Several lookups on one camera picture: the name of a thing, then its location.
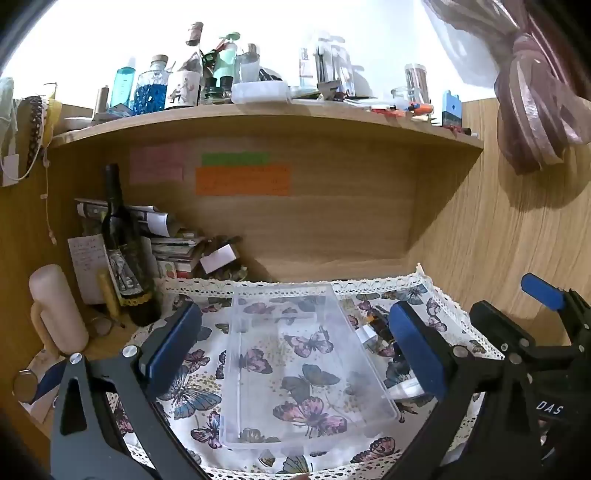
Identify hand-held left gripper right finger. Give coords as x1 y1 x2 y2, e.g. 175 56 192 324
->
389 301 544 480

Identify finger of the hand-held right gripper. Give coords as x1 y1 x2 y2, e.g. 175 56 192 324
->
521 272 591 344
470 300 573 365

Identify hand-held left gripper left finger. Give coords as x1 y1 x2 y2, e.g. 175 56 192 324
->
50 300 208 480

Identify clear plastic container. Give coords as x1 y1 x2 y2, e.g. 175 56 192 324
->
221 283 400 451

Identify small white object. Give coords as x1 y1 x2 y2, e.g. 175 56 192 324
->
387 378 426 401

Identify small dark bottle white label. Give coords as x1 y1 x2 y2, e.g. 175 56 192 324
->
357 313 399 357

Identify eyeglasses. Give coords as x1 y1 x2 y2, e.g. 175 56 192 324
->
87 315 126 339

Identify butterfly print lace tablecloth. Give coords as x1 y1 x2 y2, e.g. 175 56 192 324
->
107 264 506 480

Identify thin yellow candle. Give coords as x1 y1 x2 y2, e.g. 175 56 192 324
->
97 272 122 317

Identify stack of books and magazines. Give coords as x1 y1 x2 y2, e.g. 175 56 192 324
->
75 198 250 281

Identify white paper card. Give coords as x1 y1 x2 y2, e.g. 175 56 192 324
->
199 244 232 274

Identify dark wine bottle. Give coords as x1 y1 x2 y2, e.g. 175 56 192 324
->
102 164 162 326

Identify white handwritten note paper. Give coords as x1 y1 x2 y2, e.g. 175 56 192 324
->
68 234 110 305

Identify orange sticky note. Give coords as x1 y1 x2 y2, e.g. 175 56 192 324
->
195 165 293 197

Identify pink sticky note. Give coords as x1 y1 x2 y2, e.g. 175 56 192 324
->
129 145 186 186

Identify green sticky note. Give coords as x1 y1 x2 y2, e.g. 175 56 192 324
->
201 152 270 166

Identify pink curtain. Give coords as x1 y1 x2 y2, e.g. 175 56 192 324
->
421 0 591 176

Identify blue box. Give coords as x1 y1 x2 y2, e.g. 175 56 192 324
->
442 90 464 128

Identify orange pens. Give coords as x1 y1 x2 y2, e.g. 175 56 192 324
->
370 103 437 117

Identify wooden shelf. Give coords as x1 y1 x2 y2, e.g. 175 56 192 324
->
48 100 485 151

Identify white hanging tag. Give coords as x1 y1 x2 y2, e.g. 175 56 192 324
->
0 154 21 188

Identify glass jar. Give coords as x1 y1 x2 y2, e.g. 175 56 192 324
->
404 64 433 105

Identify dark lace trim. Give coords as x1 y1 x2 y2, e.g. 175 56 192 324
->
24 95 48 178

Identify glass bottle with blue beads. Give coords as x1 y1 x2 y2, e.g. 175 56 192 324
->
134 54 170 114

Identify cardboard tube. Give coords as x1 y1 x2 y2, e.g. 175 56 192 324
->
94 85 112 117

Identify corked bottle with white label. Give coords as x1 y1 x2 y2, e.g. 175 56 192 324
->
165 21 205 110

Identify blue liquid bottle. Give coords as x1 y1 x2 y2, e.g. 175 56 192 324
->
111 57 137 112

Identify white plastic box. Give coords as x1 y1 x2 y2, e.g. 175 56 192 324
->
231 82 293 105

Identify green spray bottle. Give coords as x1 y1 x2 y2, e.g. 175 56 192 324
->
211 32 242 89

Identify clear glass bottle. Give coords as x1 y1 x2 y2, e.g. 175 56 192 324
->
238 43 260 85

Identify clear plastic package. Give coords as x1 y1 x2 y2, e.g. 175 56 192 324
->
299 31 357 97

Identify wooden bead string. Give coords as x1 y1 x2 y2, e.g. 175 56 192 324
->
42 142 58 246

